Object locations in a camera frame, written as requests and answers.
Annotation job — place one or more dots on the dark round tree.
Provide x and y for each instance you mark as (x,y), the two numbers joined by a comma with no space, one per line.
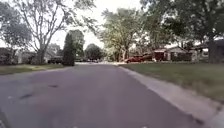
(93,52)

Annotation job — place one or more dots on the grey asphalt road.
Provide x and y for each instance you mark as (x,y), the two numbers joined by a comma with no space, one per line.
(93,96)

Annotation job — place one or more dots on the large dark tree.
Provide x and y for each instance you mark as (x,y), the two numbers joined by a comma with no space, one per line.
(213,40)

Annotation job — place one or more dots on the pale house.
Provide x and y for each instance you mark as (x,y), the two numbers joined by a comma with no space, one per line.
(26,57)

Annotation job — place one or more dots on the house with gabled roof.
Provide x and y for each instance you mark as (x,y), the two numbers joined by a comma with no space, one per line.
(174,53)

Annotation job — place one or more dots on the red car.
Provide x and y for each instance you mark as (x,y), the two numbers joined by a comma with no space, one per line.
(134,59)

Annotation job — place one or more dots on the grass strip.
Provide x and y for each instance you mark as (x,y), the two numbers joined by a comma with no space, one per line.
(20,68)

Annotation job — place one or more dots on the sparse branching tree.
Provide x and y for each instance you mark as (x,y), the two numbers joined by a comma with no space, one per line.
(41,50)

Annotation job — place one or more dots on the dark cone-shaped evergreen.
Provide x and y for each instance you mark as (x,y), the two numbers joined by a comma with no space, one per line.
(69,51)

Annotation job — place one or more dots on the pale concrete kerb strip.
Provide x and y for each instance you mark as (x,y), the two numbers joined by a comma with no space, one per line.
(175,96)

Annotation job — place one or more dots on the dark low house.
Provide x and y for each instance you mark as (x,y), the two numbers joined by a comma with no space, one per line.
(218,46)

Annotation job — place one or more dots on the grass lawn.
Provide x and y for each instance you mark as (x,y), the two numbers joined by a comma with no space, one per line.
(186,75)

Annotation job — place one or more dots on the leafy tree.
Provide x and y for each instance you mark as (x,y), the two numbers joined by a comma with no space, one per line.
(79,39)
(11,30)
(121,30)

